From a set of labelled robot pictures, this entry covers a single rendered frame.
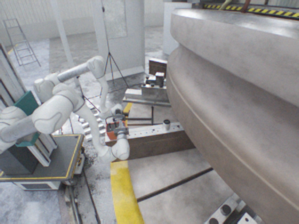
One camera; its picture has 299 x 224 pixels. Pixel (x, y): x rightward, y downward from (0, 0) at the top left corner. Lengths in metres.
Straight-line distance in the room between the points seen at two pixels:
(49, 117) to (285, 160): 1.18
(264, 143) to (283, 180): 0.20
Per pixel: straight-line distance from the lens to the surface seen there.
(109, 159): 1.21
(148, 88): 2.32
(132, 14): 4.32
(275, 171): 0.97
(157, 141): 1.58
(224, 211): 1.21
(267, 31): 0.72
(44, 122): 0.78
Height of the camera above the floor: 1.78
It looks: 38 degrees down
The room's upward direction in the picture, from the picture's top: straight up
